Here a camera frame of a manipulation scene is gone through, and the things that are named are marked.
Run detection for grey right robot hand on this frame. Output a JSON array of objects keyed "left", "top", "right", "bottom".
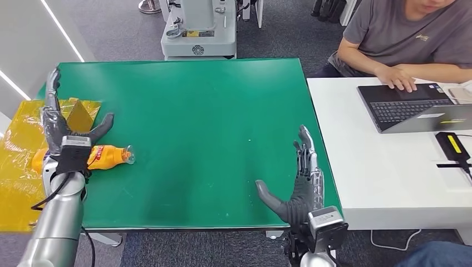
[{"left": 255, "top": 124, "right": 326, "bottom": 228}]

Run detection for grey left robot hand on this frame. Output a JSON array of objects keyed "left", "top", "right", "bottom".
[{"left": 41, "top": 67, "right": 115, "bottom": 157}]

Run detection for orange bottle with clear cap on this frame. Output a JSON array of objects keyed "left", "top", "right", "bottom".
[{"left": 31, "top": 145, "right": 136, "bottom": 174}]

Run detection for yellow film-wrapped cardboard box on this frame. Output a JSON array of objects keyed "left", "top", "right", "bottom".
[{"left": 0, "top": 97, "right": 102, "bottom": 233}]

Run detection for white desk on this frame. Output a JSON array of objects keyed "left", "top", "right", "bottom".
[{"left": 307, "top": 76, "right": 472, "bottom": 247}]

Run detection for dark grey laptop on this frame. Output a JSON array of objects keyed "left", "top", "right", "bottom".
[{"left": 357, "top": 83, "right": 472, "bottom": 134}]

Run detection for person's leg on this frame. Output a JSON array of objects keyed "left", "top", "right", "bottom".
[{"left": 394, "top": 241, "right": 472, "bottom": 267}]

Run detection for metal stanchion base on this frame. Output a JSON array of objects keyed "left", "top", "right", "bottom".
[{"left": 138, "top": 0, "right": 163, "bottom": 14}]

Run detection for person's right hand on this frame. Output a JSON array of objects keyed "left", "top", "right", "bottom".
[{"left": 374, "top": 65, "right": 417, "bottom": 93}]

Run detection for black device with yellow label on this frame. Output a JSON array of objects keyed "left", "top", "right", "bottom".
[{"left": 435, "top": 132, "right": 472, "bottom": 163}]

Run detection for grey robot stand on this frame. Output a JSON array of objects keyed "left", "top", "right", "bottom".
[{"left": 160, "top": 0, "right": 238, "bottom": 60}]

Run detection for white cabinet panel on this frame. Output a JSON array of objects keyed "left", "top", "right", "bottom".
[{"left": 241, "top": 0, "right": 265, "bottom": 29}]

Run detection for pale paper stack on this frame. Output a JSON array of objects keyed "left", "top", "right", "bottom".
[{"left": 442, "top": 81, "right": 472, "bottom": 106}]

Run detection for black bags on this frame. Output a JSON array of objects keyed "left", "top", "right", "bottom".
[{"left": 311, "top": 0, "right": 348, "bottom": 23}]

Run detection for person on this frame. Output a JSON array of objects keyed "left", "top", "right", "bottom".
[{"left": 308, "top": 0, "right": 472, "bottom": 93}]

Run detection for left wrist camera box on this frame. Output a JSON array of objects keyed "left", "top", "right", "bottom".
[{"left": 55, "top": 134, "right": 93, "bottom": 175}]

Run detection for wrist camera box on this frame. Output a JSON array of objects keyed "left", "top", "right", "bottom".
[
  {"left": 55, "top": 134, "right": 93, "bottom": 175},
  {"left": 307, "top": 205, "right": 349, "bottom": 254}
]

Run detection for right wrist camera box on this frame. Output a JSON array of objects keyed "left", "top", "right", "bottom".
[{"left": 307, "top": 205, "right": 349, "bottom": 254}]

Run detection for white floor cable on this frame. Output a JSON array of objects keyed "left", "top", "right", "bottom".
[{"left": 370, "top": 229, "right": 422, "bottom": 253}]

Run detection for black device cable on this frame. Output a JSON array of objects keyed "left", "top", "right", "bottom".
[{"left": 436, "top": 161, "right": 472, "bottom": 179}]

